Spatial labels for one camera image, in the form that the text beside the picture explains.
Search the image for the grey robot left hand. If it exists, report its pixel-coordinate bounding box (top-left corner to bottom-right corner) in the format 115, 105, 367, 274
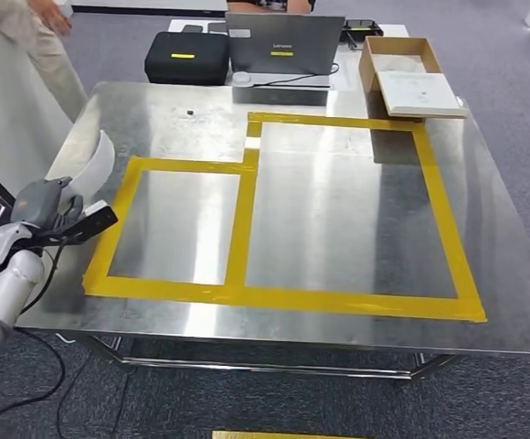
10, 177, 85, 234

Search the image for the white curved plastic part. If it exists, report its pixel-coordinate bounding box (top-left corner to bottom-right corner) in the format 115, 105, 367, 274
61, 129, 116, 204

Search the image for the stainless steel workbench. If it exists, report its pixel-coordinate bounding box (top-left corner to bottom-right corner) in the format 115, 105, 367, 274
15, 81, 530, 381

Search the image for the white cabinet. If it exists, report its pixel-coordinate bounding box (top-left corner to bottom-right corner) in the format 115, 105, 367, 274
0, 27, 88, 198

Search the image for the person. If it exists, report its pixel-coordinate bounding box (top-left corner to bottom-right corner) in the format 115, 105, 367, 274
0, 0, 88, 123

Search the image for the black carrying case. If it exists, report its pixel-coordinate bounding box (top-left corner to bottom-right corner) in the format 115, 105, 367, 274
144, 31, 230, 87

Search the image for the grey docking box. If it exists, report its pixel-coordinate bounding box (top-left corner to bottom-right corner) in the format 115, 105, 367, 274
231, 71, 331, 107

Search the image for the grey laptop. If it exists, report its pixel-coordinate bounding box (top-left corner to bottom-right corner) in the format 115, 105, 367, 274
224, 12, 346, 77

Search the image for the straight yellow floor tape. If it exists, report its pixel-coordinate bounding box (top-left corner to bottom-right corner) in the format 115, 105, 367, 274
212, 430, 366, 439

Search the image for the cardboard box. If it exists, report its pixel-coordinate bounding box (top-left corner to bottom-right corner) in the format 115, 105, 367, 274
358, 36, 445, 95

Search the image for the black tray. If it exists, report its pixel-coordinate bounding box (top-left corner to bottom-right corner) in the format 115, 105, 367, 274
339, 19, 385, 47

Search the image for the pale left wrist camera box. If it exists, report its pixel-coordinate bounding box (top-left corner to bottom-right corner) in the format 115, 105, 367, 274
41, 201, 119, 247

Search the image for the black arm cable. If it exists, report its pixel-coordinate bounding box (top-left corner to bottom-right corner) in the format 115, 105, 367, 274
0, 239, 67, 434

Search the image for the black floor cable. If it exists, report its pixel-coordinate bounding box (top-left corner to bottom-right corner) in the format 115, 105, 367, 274
57, 338, 133, 439

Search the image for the yellow tape frame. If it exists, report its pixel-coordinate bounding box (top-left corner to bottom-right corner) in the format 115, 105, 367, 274
82, 112, 488, 324

